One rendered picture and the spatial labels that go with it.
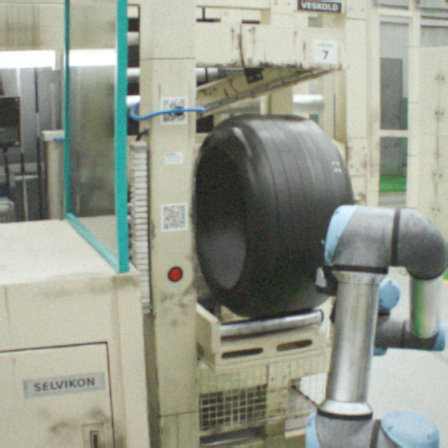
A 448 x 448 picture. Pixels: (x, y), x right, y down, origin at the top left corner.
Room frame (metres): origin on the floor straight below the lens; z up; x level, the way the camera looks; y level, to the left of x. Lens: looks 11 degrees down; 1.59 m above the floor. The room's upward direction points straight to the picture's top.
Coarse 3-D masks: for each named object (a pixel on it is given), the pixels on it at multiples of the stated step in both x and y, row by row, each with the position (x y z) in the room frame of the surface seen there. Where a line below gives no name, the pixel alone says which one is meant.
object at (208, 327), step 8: (200, 312) 2.00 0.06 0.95; (208, 312) 1.99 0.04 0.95; (200, 320) 1.99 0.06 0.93; (208, 320) 1.93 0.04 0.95; (216, 320) 1.92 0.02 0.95; (200, 328) 1.99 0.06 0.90; (208, 328) 1.93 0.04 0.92; (216, 328) 1.91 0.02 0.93; (200, 336) 1.99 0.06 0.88; (208, 336) 1.93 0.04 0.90; (216, 336) 1.91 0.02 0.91; (200, 344) 1.99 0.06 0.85; (208, 344) 1.93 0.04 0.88; (216, 344) 1.91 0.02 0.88; (216, 352) 1.91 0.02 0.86
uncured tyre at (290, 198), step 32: (224, 128) 2.12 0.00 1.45; (256, 128) 2.03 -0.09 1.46; (288, 128) 2.06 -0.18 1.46; (320, 128) 2.11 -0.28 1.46; (224, 160) 2.40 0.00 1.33; (256, 160) 1.95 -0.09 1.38; (288, 160) 1.95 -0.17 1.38; (320, 160) 1.99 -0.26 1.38; (224, 192) 2.44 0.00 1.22; (256, 192) 1.91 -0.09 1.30; (288, 192) 1.90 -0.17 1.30; (320, 192) 1.93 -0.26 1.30; (352, 192) 2.01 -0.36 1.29; (224, 224) 2.43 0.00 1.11; (256, 224) 1.90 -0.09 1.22; (288, 224) 1.88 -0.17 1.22; (320, 224) 1.91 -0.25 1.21; (224, 256) 2.37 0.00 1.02; (256, 256) 1.90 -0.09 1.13; (288, 256) 1.88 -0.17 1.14; (320, 256) 1.92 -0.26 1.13; (224, 288) 2.12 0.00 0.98; (256, 288) 1.93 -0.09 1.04; (288, 288) 1.93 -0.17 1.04
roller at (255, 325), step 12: (300, 312) 2.07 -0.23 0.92; (312, 312) 2.08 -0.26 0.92; (228, 324) 1.98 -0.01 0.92; (240, 324) 1.99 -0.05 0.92; (252, 324) 2.00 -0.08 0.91; (264, 324) 2.01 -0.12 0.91; (276, 324) 2.02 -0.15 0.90; (288, 324) 2.04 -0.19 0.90; (300, 324) 2.05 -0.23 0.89; (228, 336) 1.97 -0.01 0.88
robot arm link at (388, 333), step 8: (384, 320) 1.63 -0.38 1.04; (392, 320) 1.63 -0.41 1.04; (400, 320) 1.63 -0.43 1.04; (376, 328) 1.62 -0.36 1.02; (384, 328) 1.62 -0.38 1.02; (392, 328) 1.61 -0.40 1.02; (400, 328) 1.61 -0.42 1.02; (376, 336) 1.62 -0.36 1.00; (384, 336) 1.61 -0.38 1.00; (392, 336) 1.60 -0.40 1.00; (400, 336) 1.60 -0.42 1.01; (376, 344) 1.62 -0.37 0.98; (384, 344) 1.61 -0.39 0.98; (392, 344) 1.61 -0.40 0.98; (376, 352) 1.61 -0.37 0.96; (384, 352) 1.62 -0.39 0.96
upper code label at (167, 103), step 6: (162, 102) 1.98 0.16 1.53; (168, 102) 1.98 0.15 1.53; (174, 102) 1.99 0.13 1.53; (180, 102) 2.00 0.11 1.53; (186, 102) 2.00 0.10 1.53; (162, 108) 1.98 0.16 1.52; (168, 108) 1.98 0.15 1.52; (162, 114) 1.98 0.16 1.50; (168, 114) 1.98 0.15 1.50; (186, 114) 2.00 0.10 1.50; (162, 120) 1.98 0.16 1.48; (168, 120) 1.98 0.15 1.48; (174, 120) 1.99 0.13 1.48; (180, 120) 2.00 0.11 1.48; (186, 120) 2.00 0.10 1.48
